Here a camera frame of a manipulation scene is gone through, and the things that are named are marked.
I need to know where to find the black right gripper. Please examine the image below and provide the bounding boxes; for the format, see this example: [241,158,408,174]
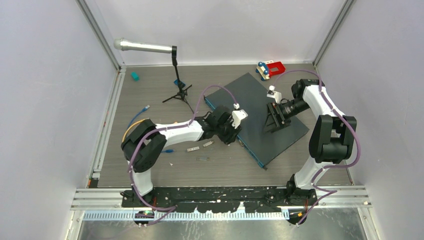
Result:
[263,98,311,134]

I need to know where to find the blue ethernet cable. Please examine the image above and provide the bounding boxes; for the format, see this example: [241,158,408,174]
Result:
[127,105,175,155]

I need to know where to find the yellow ethernet cable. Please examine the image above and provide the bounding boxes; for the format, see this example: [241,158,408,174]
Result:
[121,118,150,143]

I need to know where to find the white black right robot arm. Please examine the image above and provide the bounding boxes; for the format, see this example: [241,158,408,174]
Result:
[264,79,357,205]

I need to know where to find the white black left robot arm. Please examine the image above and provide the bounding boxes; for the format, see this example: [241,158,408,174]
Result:
[120,105,248,207]

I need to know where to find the red blue toy truck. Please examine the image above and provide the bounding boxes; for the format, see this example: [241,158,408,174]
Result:
[255,60,286,81]

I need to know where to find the black microphone tripod stand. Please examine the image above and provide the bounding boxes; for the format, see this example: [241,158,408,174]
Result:
[162,45,194,113]

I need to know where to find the teal toy block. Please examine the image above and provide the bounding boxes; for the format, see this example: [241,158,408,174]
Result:
[130,72,140,81]

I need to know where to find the dark grey network switch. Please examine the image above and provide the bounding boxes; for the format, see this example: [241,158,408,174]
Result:
[224,73,309,168]

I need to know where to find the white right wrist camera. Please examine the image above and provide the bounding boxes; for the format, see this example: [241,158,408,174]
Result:
[266,85,282,104]

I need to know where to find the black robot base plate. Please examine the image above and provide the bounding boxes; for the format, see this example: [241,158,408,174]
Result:
[120,186,317,214]

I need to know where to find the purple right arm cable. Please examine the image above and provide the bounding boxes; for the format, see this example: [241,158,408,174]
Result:
[272,69,362,226]

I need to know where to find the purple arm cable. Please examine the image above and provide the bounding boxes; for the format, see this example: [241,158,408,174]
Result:
[127,85,239,226]
[272,69,362,226]

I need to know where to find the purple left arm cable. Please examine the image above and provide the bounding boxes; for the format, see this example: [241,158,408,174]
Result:
[127,85,239,226]

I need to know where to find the aluminium frame rail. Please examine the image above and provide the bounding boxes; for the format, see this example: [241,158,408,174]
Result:
[70,185,373,211]

